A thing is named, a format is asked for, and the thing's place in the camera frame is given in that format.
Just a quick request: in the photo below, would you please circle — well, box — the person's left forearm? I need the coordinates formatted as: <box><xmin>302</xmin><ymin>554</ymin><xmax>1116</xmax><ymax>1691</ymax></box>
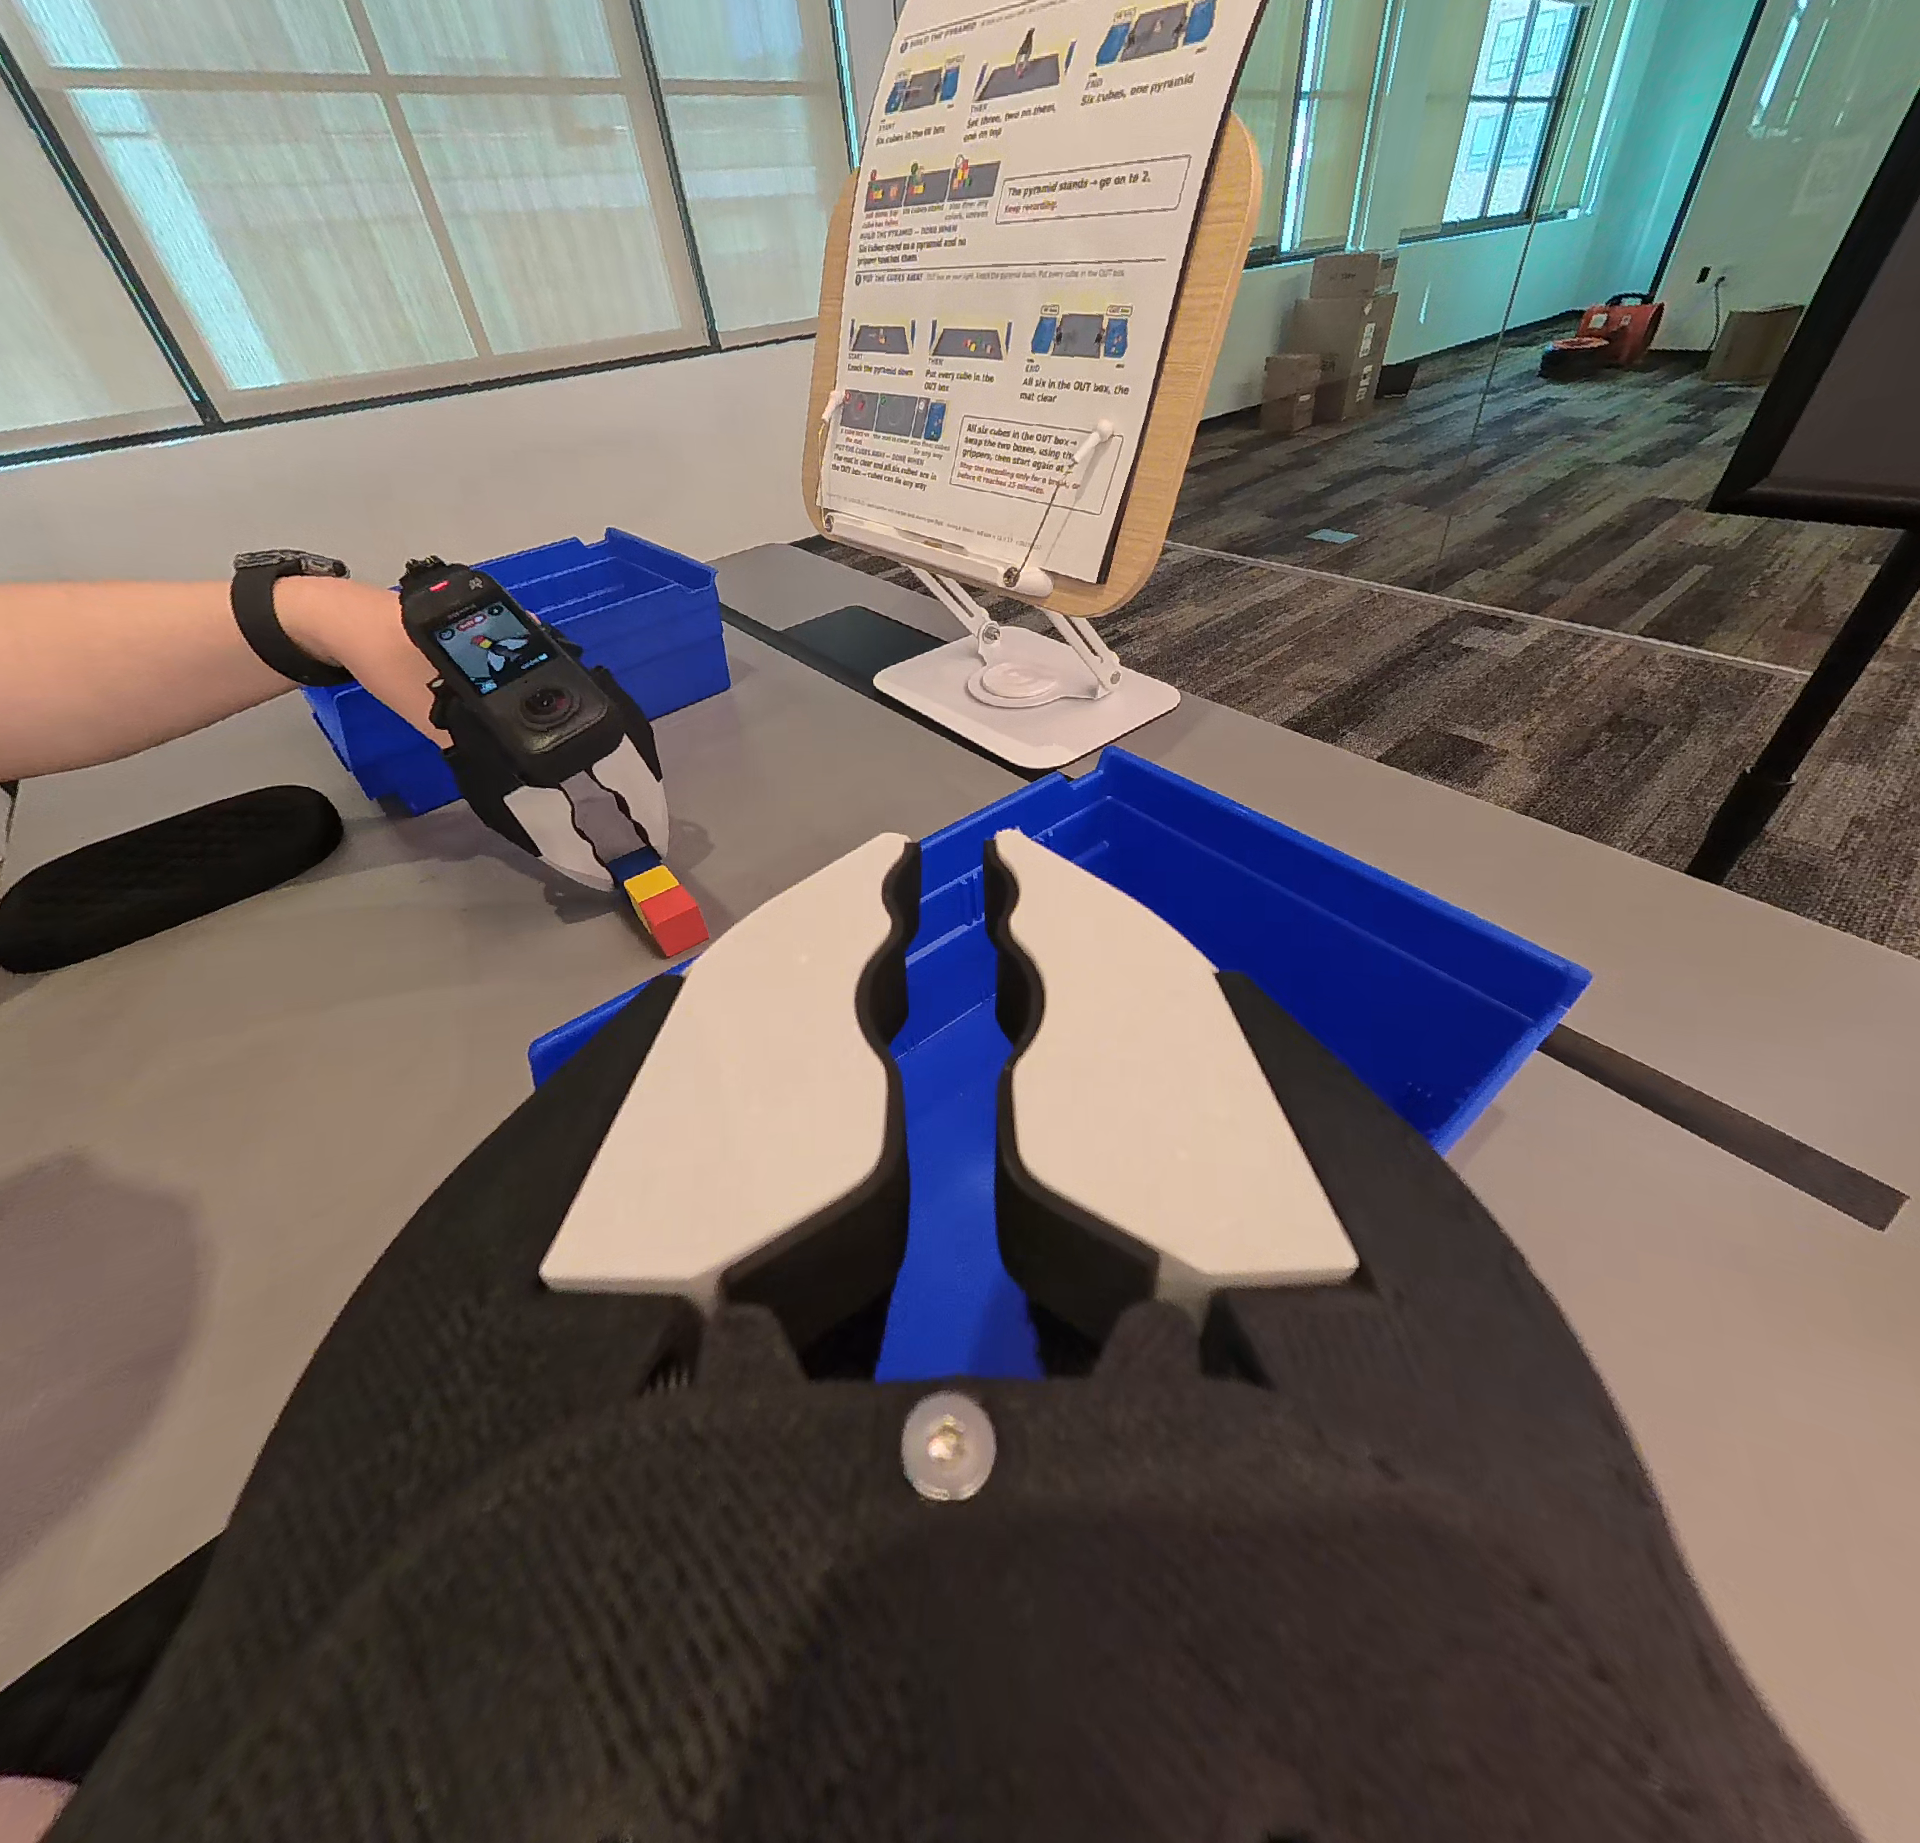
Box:
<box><xmin>0</xmin><ymin>577</ymin><xmax>280</xmax><ymax>779</ymax></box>

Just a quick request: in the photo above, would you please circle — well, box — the large gridded window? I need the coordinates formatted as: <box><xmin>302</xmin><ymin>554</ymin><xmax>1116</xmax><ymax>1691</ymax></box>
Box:
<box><xmin>0</xmin><ymin>0</ymin><xmax>858</xmax><ymax>463</ymax></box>

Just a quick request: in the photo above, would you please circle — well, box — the black padded wrist rest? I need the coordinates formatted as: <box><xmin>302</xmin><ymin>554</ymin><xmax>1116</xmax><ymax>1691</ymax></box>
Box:
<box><xmin>0</xmin><ymin>1549</ymin><xmax>219</xmax><ymax>1784</ymax></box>
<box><xmin>0</xmin><ymin>783</ymin><xmax>344</xmax><ymax>974</ymax></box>

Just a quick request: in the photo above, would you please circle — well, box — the black wristwatch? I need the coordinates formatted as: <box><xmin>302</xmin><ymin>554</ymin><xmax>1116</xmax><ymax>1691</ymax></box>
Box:
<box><xmin>230</xmin><ymin>551</ymin><xmax>354</xmax><ymax>687</ymax></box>

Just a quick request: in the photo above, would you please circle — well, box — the blue plastic bin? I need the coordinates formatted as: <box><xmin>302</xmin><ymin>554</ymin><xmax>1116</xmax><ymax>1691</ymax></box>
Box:
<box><xmin>303</xmin><ymin>527</ymin><xmax>733</xmax><ymax>820</ymax></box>
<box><xmin>527</xmin><ymin>745</ymin><xmax>1596</xmax><ymax>1384</ymax></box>

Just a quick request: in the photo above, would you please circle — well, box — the printed instruction sheet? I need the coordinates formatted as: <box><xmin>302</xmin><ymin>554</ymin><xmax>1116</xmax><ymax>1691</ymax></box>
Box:
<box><xmin>813</xmin><ymin>0</ymin><xmax>1304</xmax><ymax>584</ymax></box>

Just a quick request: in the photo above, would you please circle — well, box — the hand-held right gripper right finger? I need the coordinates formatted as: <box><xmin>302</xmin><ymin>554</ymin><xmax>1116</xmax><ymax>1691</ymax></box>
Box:
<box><xmin>983</xmin><ymin>827</ymin><xmax>1364</xmax><ymax>1377</ymax></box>

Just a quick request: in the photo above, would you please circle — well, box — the single cardboard box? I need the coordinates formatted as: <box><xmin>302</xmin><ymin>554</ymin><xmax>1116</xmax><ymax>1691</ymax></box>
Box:
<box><xmin>1706</xmin><ymin>303</ymin><xmax>1808</xmax><ymax>385</ymax></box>

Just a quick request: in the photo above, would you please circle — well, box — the person's left hand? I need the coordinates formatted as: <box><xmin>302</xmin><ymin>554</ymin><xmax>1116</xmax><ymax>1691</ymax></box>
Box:
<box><xmin>322</xmin><ymin>579</ymin><xmax>455</xmax><ymax>750</ymax></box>

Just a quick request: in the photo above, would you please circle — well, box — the small far window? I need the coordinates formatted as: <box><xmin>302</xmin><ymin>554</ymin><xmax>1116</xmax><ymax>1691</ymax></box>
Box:
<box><xmin>1447</xmin><ymin>0</ymin><xmax>1593</xmax><ymax>226</ymax></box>

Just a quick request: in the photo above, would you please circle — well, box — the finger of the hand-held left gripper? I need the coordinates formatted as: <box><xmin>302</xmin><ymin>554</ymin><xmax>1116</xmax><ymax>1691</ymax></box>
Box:
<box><xmin>503</xmin><ymin>783</ymin><xmax>617</xmax><ymax>888</ymax></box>
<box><xmin>604</xmin><ymin>757</ymin><xmax>675</xmax><ymax>860</ymax></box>

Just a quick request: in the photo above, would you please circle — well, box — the large cardboard box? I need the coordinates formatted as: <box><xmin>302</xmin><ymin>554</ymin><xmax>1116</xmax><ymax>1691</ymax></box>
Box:
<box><xmin>1292</xmin><ymin>291</ymin><xmax>1400</xmax><ymax>423</ymax></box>

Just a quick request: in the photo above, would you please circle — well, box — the red air mover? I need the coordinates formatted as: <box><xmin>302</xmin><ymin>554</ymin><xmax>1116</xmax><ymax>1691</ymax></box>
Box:
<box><xmin>1540</xmin><ymin>295</ymin><xmax>1669</xmax><ymax>378</ymax></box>

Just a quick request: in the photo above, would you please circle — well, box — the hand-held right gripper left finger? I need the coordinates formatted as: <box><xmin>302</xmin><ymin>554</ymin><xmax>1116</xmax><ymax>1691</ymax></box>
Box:
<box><xmin>534</xmin><ymin>829</ymin><xmax>925</xmax><ymax>1377</ymax></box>

